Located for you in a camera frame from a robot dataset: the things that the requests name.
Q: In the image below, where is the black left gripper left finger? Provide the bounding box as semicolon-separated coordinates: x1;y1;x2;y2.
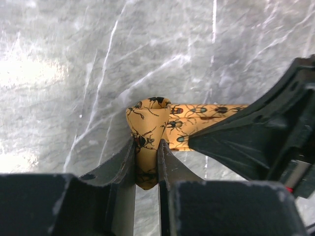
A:
0;139;135;236

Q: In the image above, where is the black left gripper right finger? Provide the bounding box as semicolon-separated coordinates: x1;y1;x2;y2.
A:
157;140;307;236

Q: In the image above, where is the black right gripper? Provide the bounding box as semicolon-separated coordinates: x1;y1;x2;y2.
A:
189;58;315;199

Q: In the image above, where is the yellow beetle print tie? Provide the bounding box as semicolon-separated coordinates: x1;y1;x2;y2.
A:
126;97;246;190

